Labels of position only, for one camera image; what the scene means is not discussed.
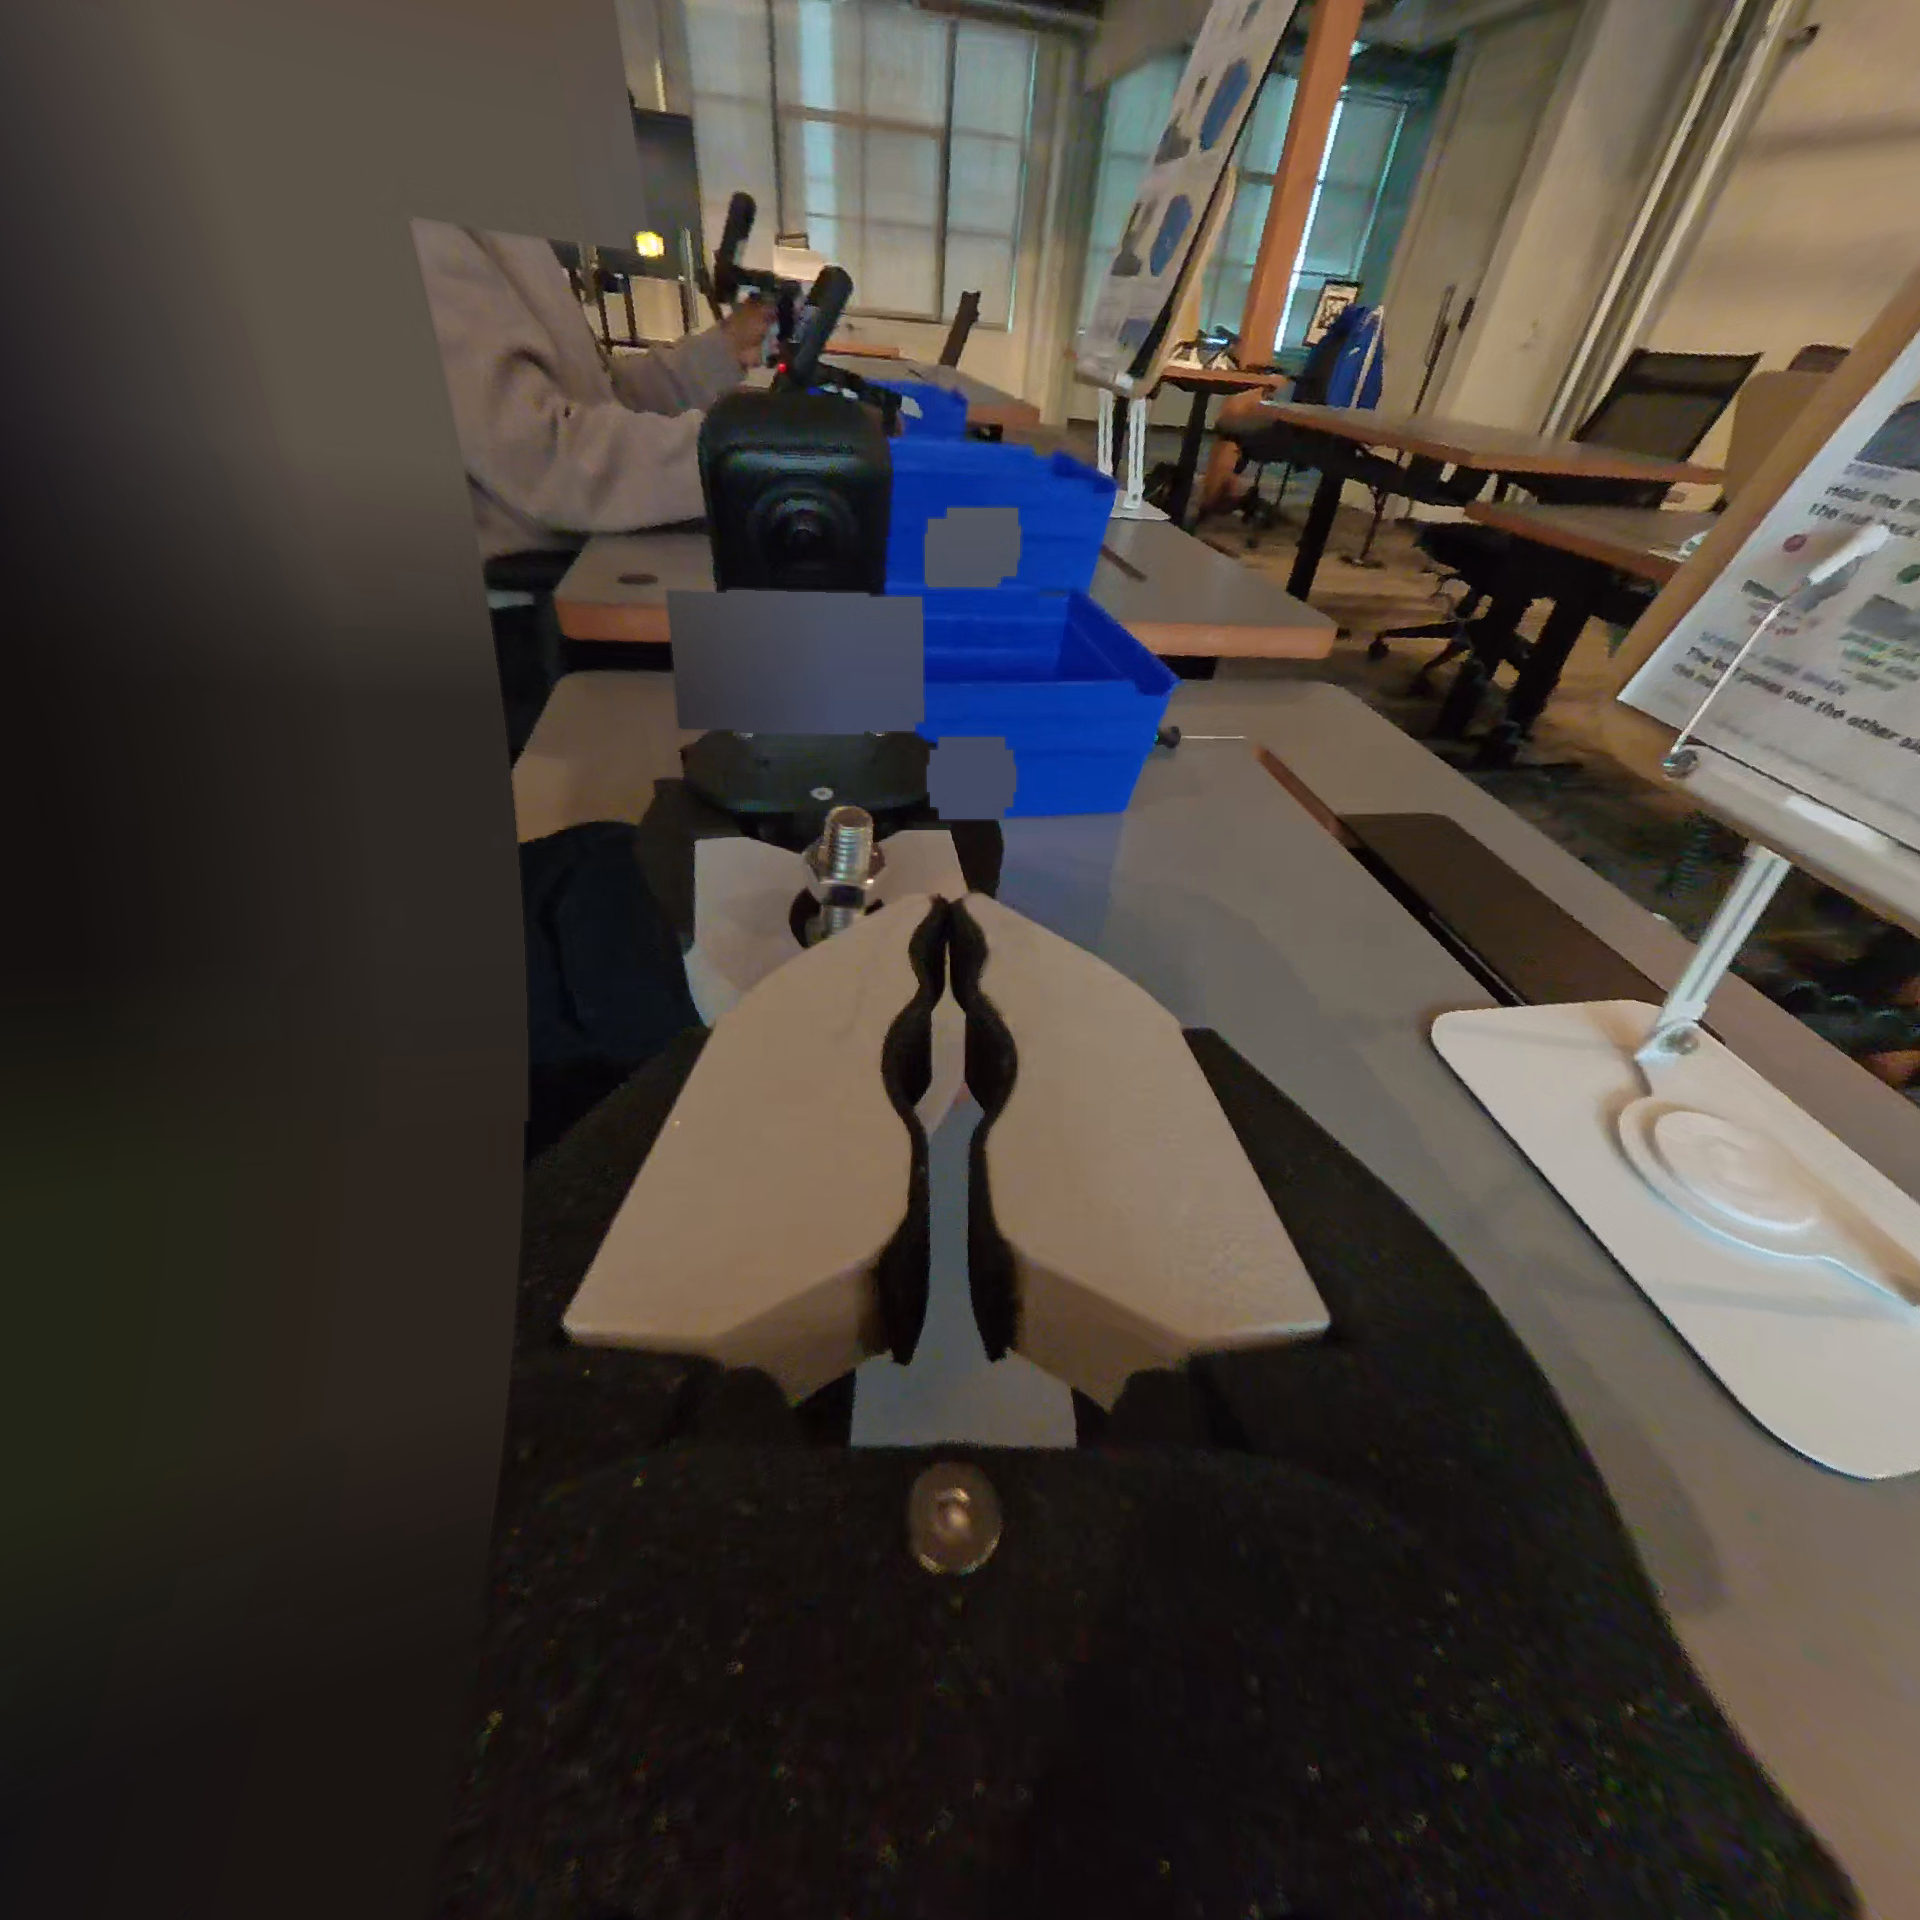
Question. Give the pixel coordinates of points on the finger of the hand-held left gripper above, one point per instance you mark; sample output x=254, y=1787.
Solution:
x=744, y=931
x=923, y=868

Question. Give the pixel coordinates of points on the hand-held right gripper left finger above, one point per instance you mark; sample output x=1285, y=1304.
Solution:
x=765, y=1171

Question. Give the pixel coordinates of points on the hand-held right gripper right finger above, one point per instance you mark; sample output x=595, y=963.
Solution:
x=1141, y=1184

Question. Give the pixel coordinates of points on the silver threaded bolt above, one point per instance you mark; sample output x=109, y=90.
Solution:
x=848, y=839

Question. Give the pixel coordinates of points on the blue plastic bin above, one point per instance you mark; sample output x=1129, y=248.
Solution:
x=1049, y=704
x=1049, y=504

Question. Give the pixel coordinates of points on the large paned window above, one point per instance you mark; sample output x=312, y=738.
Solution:
x=886, y=150

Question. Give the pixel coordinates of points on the grey desk with wooden edge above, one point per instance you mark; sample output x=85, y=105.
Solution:
x=1201, y=599

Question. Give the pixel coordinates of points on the white instruction board stand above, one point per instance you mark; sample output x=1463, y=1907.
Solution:
x=1589, y=1142

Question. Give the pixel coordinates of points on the tall instruction board stand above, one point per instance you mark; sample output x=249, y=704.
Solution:
x=1185, y=166

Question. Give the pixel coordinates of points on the blue jacket on chair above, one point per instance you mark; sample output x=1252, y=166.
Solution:
x=1350, y=352

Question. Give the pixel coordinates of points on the orange wooden column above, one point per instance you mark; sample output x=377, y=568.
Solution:
x=1299, y=182

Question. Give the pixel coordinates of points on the brown wooden desk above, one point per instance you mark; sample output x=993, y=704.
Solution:
x=1589, y=534
x=1484, y=442

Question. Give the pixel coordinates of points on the black mesh office chair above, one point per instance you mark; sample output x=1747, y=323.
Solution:
x=1673, y=404

